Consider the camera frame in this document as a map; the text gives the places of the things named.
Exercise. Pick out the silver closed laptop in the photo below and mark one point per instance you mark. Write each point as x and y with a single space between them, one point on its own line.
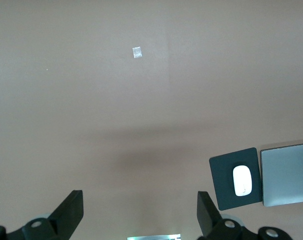
286 175

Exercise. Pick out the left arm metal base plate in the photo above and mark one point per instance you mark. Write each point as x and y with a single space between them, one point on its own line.
154 237

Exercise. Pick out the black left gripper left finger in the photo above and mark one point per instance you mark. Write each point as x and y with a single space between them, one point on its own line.
46 225

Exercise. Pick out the white computer mouse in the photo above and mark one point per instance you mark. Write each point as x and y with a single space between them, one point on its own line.
242 181

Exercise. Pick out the black mouse pad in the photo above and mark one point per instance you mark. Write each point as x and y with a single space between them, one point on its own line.
221 175

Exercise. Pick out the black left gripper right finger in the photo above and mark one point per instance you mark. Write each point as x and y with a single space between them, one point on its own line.
224 225

